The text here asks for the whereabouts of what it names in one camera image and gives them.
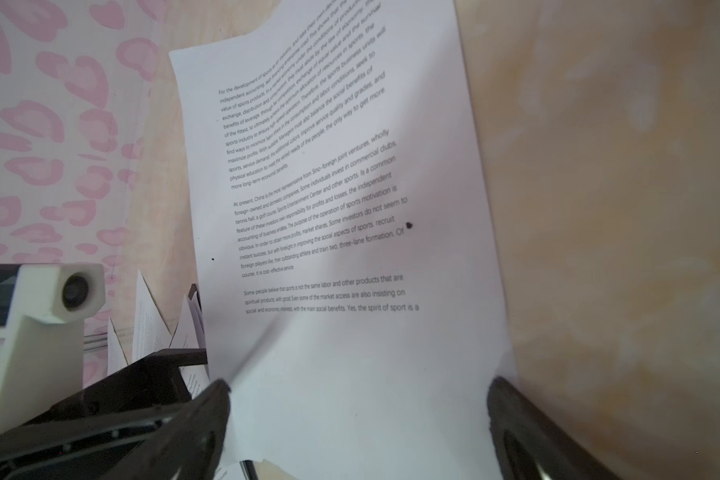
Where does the black and white folder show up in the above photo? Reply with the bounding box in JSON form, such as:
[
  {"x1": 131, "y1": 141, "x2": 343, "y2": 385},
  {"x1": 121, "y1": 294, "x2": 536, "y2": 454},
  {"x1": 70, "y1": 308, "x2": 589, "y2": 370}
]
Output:
[{"x1": 187, "y1": 283, "x2": 202, "y2": 309}]

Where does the hidden paper sheet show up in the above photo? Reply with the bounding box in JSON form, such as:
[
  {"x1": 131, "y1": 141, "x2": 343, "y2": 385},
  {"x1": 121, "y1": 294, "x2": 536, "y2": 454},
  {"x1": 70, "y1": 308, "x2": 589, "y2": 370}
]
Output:
[{"x1": 170, "y1": 1, "x2": 511, "y2": 479}]

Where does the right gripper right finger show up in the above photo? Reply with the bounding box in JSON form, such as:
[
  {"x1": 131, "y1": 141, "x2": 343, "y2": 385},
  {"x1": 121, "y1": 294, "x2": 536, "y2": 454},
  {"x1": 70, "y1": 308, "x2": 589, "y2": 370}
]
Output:
[{"x1": 486, "y1": 376, "x2": 617, "y2": 479}]

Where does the centre highlighted paper sheet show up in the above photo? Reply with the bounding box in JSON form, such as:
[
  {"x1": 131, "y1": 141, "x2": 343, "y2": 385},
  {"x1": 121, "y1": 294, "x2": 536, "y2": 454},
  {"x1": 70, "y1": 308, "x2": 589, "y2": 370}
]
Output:
[{"x1": 132, "y1": 272, "x2": 171, "y2": 362}]

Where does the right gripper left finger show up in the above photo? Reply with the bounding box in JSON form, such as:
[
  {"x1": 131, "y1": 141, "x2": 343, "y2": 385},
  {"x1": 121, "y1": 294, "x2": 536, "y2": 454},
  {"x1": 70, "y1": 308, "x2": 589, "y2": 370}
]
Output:
[{"x1": 101, "y1": 380, "x2": 230, "y2": 479}]

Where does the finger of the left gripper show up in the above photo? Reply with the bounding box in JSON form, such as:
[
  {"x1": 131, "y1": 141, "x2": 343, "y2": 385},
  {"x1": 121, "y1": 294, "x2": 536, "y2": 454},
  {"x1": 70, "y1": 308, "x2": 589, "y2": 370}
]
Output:
[
  {"x1": 41, "y1": 348, "x2": 207, "y2": 423},
  {"x1": 0, "y1": 403, "x2": 183, "y2": 479}
]

